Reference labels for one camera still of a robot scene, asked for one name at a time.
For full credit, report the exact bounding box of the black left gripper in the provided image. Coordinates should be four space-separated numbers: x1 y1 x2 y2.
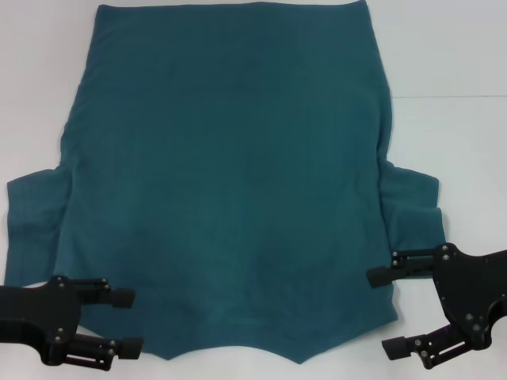
0 275 144 367

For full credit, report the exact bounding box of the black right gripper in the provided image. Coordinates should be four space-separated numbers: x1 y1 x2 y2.
367 243 507 371

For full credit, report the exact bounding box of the teal blue t-shirt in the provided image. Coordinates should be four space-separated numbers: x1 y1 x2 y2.
3 2 443 363

